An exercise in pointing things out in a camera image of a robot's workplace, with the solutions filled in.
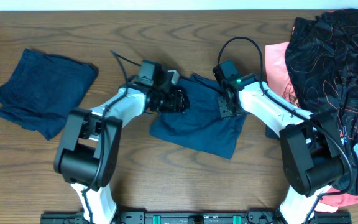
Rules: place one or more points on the dark blue denim shorts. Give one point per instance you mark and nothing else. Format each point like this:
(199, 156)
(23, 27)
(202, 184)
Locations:
(200, 127)

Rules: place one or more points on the black patterned orange-line garment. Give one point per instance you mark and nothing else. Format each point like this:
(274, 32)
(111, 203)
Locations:
(322, 62)

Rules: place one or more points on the folded dark blue shorts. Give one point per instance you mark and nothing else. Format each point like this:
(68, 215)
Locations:
(43, 89)

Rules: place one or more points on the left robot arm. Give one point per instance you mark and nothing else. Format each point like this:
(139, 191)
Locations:
(87, 154)

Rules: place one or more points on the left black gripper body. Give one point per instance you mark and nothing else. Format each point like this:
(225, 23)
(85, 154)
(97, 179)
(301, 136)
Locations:
(166, 102)

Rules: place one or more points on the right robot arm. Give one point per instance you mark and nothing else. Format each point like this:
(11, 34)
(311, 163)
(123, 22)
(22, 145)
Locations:
(313, 158)

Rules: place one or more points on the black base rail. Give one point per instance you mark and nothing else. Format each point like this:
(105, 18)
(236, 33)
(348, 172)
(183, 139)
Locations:
(194, 217)

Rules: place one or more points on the coral red garment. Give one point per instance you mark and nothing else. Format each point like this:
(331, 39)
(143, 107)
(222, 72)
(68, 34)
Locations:
(279, 81)

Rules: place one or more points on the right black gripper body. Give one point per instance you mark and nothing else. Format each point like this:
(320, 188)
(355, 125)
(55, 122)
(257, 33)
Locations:
(225, 110)

